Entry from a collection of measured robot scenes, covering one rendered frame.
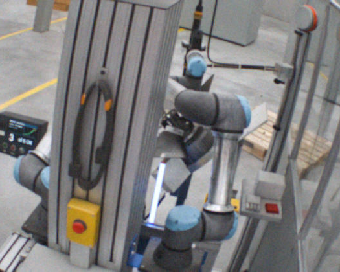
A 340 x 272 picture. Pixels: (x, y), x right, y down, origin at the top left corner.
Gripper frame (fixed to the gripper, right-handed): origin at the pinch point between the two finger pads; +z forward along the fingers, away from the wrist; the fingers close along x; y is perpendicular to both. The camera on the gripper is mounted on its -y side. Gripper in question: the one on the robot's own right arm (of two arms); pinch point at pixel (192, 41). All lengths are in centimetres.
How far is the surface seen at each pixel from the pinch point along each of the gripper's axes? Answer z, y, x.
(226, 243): 69, 166, 66
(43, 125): -28, 42, -63
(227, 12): 702, 105, 139
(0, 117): -27, 42, -87
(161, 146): -18, 48, -6
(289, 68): 22, 9, 58
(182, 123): 3.2, 44.1, 3.5
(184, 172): -8, 66, 9
